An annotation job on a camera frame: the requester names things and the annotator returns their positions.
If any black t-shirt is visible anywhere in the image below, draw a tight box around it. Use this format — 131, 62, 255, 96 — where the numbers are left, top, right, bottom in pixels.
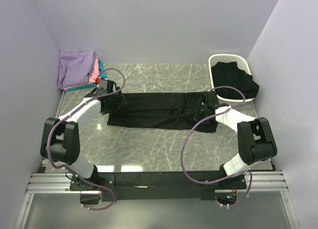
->
211, 62, 259, 99
107, 91, 219, 134

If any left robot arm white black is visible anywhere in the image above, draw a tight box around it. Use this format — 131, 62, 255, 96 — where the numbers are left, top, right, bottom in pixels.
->
40, 79, 127, 190

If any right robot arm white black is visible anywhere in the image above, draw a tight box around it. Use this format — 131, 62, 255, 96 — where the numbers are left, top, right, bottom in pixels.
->
192, 91, 277, 189

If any folded pink t-shirt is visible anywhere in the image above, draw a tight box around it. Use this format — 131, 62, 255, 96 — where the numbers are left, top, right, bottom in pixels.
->
64, 57, 99, 92

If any black t-shirt in basket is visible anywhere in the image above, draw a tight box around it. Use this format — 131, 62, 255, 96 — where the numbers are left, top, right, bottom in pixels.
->
211, 62, 259, 99

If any folded teal t-shirt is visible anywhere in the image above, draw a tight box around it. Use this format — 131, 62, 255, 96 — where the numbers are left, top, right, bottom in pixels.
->
65, 61, 107, 92

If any folded lavender t-shirt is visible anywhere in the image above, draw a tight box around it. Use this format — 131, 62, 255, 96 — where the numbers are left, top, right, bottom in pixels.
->
57, 51, 96, 90

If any white perforated laundry basket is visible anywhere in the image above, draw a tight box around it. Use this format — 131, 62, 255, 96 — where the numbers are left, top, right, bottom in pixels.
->
208, 54, 254, 106

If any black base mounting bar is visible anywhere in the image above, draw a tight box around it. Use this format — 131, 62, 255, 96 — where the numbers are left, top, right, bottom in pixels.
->
69, 170, 250, 206

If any aluminium extrusion rail frame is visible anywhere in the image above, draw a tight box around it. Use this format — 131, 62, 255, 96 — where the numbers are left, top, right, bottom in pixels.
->
13, 91, 300, 229

